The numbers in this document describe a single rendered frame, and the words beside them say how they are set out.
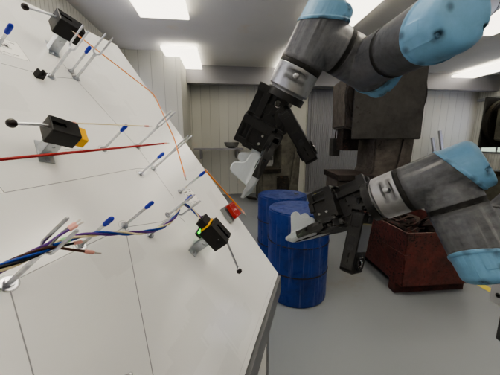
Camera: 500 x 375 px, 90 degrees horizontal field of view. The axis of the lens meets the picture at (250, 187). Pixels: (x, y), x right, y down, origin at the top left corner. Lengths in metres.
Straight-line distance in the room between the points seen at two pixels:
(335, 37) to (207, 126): 6.03
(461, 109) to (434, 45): 8.84
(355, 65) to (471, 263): 0.33
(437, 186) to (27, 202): 0.60
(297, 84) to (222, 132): 5.98
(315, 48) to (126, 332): 0.52
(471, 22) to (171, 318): 0.58
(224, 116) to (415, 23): 6.15
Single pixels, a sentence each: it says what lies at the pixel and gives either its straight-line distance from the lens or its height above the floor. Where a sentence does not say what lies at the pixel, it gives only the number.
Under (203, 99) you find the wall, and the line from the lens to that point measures 6.50.
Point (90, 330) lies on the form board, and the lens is 0.45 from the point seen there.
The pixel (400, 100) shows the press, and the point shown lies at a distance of 3.85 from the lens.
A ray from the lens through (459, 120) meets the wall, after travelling 9.17.
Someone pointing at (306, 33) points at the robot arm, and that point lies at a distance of 0.47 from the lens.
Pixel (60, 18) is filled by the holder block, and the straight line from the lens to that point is 0.79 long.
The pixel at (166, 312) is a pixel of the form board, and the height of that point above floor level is 1.04.
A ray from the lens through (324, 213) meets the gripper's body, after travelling 0.51.
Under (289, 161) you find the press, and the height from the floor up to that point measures 0.92.
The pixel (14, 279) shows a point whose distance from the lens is 0.41.
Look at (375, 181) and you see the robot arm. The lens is 0.48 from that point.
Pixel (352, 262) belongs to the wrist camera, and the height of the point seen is 1.13.
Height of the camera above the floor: 1.34
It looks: 10 degrees down
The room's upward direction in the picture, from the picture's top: straight up
